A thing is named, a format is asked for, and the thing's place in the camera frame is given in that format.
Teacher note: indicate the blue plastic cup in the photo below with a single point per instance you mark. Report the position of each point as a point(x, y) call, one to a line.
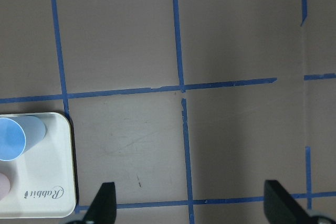
point(19, 134)

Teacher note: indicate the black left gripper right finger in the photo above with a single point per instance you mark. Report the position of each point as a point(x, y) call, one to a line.
point(280, 207)

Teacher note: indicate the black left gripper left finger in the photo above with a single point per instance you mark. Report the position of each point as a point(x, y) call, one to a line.
point(103, 208)

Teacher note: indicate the pink plastic cup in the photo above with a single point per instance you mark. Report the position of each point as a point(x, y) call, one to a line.
point(5, 186)

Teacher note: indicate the white plastic tray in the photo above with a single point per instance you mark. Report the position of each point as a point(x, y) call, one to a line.
point(42, 179)

